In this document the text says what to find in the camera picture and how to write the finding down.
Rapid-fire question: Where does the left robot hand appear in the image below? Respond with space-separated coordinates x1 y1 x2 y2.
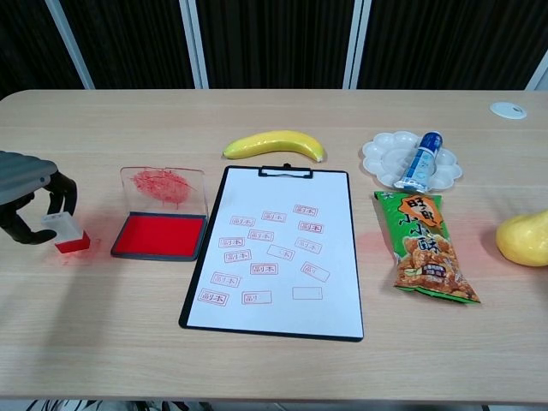
0 150 79 244

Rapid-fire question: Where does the red white stamp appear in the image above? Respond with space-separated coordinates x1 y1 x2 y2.
41 211 92 254

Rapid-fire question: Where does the black clipboard with paper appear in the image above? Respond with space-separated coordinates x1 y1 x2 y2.
182 167 363 337

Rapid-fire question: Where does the red ink pad case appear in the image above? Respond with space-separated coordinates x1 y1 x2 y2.
110 165 210 262

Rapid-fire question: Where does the yellow banana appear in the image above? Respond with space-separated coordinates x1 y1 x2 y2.
222 129 326 164

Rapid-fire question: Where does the white flower palette dish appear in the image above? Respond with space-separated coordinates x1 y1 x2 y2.
361 131 464 191

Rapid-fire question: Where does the blue white tube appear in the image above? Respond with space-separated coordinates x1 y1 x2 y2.
393 130 444 192

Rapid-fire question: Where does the green snack bag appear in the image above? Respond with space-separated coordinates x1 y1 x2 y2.
372 190 481 305

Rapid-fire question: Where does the yellow pear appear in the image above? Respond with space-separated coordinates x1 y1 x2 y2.
496 211 548 267

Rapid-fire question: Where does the aluminium frame post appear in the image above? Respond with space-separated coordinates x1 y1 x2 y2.
342 0 372 90
524 55 548 92
178 0 211 90
45 0 96 90

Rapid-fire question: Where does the white cable grommet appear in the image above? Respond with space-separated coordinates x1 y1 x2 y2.
490 101 528 120

